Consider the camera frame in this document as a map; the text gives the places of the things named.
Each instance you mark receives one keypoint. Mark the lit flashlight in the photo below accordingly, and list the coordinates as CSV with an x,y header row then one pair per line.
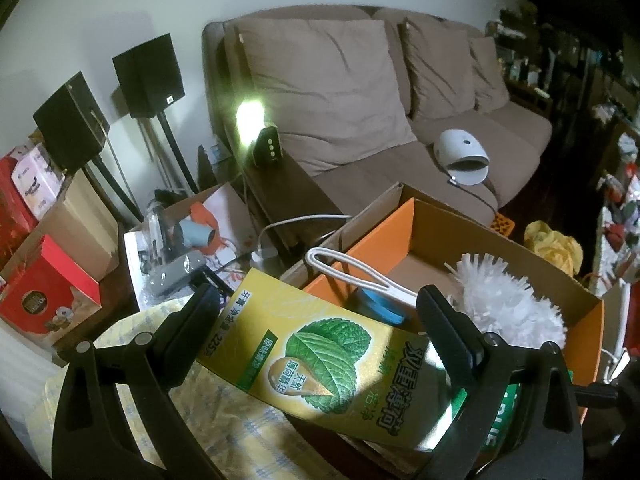
x,y
257,130

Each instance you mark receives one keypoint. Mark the white feather duster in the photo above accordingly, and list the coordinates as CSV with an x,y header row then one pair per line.
x,y
510,305

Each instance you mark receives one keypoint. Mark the blue collapsible funnel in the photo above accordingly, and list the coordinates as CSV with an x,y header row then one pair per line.
x,y
385,310

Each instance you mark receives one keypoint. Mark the large brown sofa cushion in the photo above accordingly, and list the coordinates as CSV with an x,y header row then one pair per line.
x,y
325,90

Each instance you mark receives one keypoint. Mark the yellow cloth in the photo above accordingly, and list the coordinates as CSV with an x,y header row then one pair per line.
x,y
552,247

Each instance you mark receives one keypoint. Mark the white tissue pack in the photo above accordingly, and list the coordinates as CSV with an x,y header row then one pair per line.
x,y
37,180

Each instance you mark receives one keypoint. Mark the black bookshelf speaker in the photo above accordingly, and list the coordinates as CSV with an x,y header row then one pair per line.
x,y
147,75
70,120

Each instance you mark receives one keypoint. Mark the white dome lamp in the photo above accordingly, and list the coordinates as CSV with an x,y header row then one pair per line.
x,y
460,152

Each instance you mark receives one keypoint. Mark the brown cardboard box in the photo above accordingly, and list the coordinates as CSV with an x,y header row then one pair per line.
x,y
80,225

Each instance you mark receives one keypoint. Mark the red chocolate gift bag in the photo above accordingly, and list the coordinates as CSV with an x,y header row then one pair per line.
x,y
45,295

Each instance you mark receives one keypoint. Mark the orange-lined cardboard box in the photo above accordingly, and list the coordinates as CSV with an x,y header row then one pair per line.
x,y
450,240

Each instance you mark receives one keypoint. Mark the yellow plaid tablecloth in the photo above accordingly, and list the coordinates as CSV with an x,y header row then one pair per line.
x,y
125,435

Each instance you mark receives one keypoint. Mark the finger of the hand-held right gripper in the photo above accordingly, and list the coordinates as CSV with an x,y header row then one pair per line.
x,y
600,391

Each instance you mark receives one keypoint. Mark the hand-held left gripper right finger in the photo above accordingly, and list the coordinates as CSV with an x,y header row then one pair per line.
x,y
442,330

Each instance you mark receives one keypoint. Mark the brown sofa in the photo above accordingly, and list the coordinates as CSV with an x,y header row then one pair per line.
x,y
450,130

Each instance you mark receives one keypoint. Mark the red gift box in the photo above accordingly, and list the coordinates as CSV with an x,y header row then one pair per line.
x,y
15,220

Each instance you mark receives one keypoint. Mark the black speaker stand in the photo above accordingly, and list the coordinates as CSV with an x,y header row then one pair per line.
x,y
177,155
115,190

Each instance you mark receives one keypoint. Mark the green toothpaste box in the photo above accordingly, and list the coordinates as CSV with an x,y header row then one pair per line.
x,y
310,360

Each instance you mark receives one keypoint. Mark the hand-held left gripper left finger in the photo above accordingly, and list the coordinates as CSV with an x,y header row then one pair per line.
x,y
202,320

